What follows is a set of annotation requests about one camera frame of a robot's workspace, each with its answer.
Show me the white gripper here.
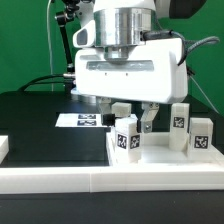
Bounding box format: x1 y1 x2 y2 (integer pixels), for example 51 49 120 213
73 21 188 133

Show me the white square table top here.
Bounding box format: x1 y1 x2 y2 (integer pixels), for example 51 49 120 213
106 132 224 166

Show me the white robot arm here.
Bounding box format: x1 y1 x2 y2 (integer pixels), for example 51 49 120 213
63 0 207 133

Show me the white sheet with tag markers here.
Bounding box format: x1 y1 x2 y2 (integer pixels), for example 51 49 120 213
54 113 138 128

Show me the white U-shaped obstacle fence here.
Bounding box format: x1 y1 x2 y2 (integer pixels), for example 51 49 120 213
0 136 224 194

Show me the grey thin cable right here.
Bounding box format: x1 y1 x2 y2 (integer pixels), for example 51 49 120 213
188 76 221 116

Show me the grey thin cable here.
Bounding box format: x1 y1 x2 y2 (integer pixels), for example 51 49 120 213
188 76 221 116
45 0 56 92

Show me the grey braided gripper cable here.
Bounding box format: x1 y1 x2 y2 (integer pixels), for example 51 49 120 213
184 34 221 53

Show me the black cable bundle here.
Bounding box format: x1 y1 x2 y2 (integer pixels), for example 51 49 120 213
17 73 77 93

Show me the grey thin cable left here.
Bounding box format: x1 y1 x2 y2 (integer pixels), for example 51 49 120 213
45 0 56 92

